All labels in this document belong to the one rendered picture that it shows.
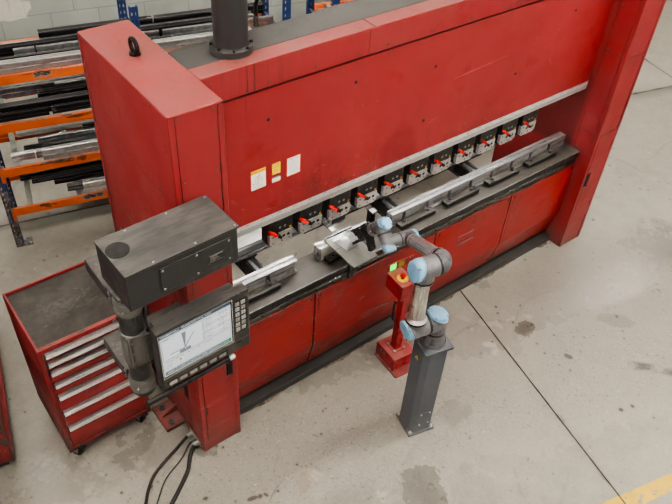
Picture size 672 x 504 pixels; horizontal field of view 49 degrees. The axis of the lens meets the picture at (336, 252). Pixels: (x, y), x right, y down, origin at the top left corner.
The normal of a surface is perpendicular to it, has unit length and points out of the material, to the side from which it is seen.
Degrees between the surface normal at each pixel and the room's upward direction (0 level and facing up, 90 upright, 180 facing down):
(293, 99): 90
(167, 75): 0
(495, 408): 0
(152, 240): 0
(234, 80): 90
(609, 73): 90
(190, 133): 90
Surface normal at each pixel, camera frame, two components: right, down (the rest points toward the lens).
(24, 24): 0.40, 0.63
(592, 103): -0.79, 0.37
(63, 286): 0.06, -0.74
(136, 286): 0.64, 0.54
